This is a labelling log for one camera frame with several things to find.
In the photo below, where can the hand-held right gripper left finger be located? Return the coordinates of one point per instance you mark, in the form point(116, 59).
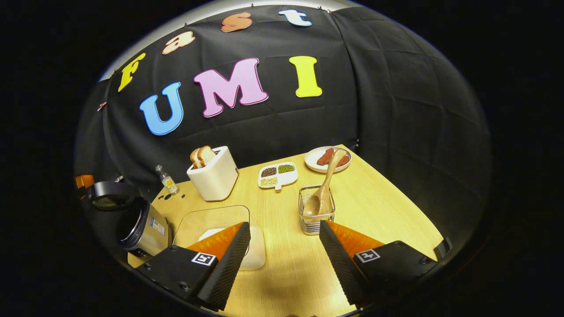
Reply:
point(224, 273)

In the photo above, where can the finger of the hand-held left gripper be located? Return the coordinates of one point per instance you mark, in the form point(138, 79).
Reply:
point(84, 181)

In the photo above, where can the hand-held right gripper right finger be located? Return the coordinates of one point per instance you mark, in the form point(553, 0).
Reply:
point(341, 268)

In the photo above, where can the wooden spoon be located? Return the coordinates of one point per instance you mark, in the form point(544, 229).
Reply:
point(317, 204)

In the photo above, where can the dark rice cooker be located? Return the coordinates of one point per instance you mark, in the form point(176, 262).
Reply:
point(150, 233)

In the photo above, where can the clear plastic container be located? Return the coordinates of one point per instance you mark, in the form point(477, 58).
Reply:
point(211, 218)

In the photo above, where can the copper clip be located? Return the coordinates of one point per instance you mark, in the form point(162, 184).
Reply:
point(102, 106)

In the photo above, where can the small glass bottle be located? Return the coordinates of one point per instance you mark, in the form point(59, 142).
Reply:
point(169, 185)

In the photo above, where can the white toaster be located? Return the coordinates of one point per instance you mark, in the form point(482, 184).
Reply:
point(216, 180)

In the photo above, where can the black table edge clamp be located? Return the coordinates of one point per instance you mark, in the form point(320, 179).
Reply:
point(443, 248)

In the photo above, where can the white divided bean dish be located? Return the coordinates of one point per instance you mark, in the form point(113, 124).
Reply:
point(286, 177)

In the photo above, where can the red meat slice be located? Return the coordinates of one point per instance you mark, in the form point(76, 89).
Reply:
point(343, 160)
point(325, 156)

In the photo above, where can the white round plate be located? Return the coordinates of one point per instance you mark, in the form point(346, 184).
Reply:
point(312, 160)

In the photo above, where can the bread slice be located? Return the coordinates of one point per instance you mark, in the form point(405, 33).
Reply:
point(206, 155)
point(195, 158)

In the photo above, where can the black backdrop cloth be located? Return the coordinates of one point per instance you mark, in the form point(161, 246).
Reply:
point(396, 110)

